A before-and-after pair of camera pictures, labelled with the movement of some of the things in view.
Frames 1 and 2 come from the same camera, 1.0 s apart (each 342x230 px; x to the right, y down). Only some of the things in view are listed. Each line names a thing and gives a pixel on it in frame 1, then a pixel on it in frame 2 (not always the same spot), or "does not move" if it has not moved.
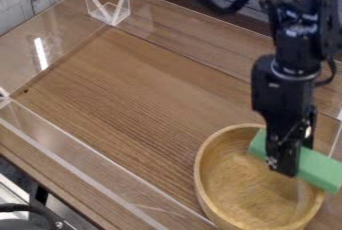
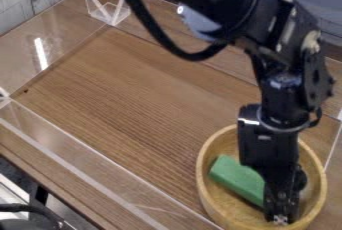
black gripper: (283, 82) to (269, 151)
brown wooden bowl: (244, 196) does not move
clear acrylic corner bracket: (108, 13) does not move
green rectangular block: (318, 168) to (237, 178)
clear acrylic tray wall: (96, 171) does not move
